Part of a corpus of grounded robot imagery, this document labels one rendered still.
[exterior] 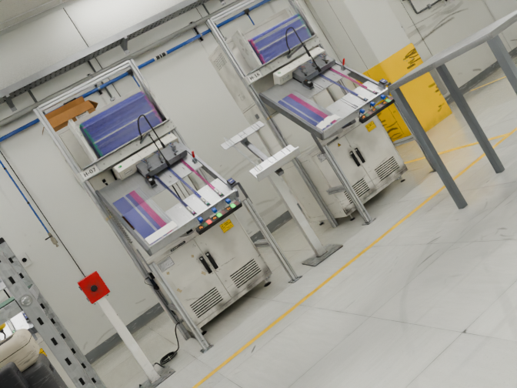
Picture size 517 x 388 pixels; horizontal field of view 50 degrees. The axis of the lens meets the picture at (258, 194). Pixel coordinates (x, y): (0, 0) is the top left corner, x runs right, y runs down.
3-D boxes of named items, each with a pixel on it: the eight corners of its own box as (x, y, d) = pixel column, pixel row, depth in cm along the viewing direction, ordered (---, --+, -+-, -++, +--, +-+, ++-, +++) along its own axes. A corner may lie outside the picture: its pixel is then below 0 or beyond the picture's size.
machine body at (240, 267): (277, 279, 395) (231, 207, 389) (198, 340, 370) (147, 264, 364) (247, 277, 456) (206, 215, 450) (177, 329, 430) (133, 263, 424)
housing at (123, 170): (181, 152, 403) (177, 137, 393) (125, 186, 386) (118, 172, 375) (176, 146, 408) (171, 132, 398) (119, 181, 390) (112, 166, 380)
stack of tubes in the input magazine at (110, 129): (163, 121, 394) (142, 88, 391) (101, 157, 375) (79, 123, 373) (160, 125, 405) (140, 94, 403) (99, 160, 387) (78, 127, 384)
